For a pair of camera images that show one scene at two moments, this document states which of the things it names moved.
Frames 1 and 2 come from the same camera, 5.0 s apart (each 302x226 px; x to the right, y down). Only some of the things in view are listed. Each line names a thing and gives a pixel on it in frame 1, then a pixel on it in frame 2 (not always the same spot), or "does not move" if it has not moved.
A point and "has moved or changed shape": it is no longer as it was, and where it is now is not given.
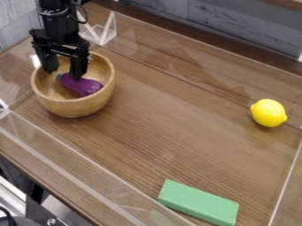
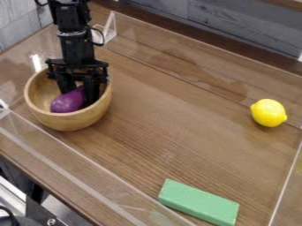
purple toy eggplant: (81, 87) has moved or changed shape
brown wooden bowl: (68, 98) has moved or changed shape
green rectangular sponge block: (198, 201) does not move
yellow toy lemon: (269, 113) does not move
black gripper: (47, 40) -> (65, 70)
